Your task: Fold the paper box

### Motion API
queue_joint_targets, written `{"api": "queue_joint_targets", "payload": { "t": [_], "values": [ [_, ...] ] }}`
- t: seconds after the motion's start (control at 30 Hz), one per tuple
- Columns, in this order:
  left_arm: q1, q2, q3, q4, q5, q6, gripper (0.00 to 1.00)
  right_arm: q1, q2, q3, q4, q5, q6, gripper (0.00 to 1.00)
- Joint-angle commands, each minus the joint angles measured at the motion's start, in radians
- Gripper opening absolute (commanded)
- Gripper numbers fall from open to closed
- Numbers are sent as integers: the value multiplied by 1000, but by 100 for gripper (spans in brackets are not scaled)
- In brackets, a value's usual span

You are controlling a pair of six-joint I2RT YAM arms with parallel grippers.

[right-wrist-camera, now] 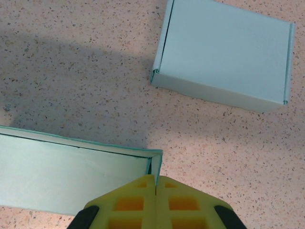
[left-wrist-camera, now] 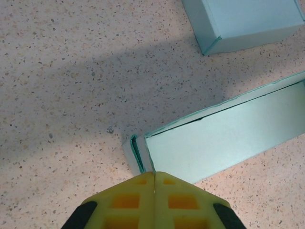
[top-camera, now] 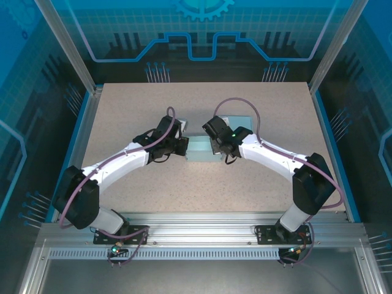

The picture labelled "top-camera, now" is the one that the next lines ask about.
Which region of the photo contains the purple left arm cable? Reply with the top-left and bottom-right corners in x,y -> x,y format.
58,106 -> 176,266

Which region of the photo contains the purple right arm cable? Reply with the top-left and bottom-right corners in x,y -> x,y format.
213,97 -> 343,266

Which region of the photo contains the blue table edge strip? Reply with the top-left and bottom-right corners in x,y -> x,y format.
311,91 -> 363,223
44,91 -> 92,223

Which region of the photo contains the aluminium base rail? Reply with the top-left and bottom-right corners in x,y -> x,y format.
36,211 -> 367,248

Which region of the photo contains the small connector with green light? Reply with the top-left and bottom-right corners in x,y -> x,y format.
110,243 -> 129,257
286,244 -> 307,257

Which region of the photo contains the aluminium frame post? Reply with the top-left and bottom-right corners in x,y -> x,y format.
307,0 -> 370,94
33,0 -> 104,96

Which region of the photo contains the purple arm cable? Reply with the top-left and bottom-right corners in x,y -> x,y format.
58,106 -> 176,266
213,97 -> 343,266

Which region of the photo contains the aluminium lower frame bar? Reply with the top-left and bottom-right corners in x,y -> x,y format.
354,246 -> 387,294
17,244 -> 51,294

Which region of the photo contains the slotted grey cable duct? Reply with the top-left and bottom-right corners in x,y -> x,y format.
48,247 -> 282,261

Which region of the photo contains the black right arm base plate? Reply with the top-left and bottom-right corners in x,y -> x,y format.
254,224 -> 312,246

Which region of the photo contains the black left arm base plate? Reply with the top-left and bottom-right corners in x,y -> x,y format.
93,225 -> 150,246

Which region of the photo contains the aluminium side rail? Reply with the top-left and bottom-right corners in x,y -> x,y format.
50,87 -> 104,223

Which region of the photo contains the light blue paper box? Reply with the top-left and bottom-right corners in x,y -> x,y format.
185,136 -> 222,163
226,115 -> 254,132

